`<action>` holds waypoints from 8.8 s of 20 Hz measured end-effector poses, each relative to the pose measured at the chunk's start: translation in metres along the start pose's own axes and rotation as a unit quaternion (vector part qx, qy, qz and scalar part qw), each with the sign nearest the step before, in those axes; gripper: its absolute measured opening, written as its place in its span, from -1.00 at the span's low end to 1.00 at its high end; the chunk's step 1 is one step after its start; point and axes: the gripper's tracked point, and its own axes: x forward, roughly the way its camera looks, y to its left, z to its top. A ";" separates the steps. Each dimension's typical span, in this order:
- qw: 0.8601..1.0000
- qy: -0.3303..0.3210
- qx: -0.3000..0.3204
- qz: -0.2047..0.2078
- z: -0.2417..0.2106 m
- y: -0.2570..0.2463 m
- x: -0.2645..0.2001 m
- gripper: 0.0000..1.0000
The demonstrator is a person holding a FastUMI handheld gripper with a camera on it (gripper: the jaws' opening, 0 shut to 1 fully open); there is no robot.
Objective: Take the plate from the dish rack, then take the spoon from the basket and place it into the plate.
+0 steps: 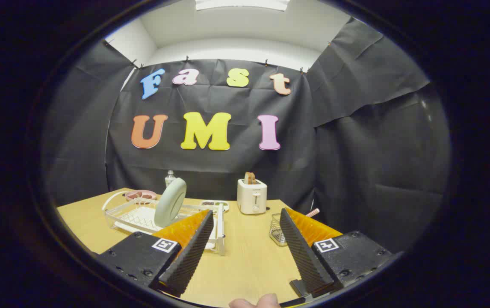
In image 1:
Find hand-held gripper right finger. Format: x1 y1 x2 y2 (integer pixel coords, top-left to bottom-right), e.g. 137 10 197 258
279 207 394 299

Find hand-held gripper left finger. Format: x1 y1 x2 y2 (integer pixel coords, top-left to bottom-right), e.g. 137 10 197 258
97 209 215 297

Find white wire dish rack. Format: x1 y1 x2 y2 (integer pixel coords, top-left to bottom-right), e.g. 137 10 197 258
102 190 226 256

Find clear wire basket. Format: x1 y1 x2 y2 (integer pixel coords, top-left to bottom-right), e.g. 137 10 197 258
269 213 289 247

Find pale green plate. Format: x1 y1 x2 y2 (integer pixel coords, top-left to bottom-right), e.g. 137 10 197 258
154 178 187 228

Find pink plate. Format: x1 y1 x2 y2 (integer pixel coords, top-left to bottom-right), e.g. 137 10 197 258
124 190 158 201

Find white divided bean tray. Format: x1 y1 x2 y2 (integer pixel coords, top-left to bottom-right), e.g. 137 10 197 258
200 200 230 213

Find white drip tray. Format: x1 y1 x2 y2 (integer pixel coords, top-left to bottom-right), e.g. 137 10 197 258
119 207 218 251

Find white toaster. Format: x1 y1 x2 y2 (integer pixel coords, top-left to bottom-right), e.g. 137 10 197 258
236 179 268 215

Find black backdrop cloth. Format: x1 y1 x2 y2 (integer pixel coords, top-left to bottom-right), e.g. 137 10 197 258
42 17 453 257

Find ceiling light panel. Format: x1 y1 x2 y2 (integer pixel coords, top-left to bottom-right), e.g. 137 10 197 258
195 0 290 12

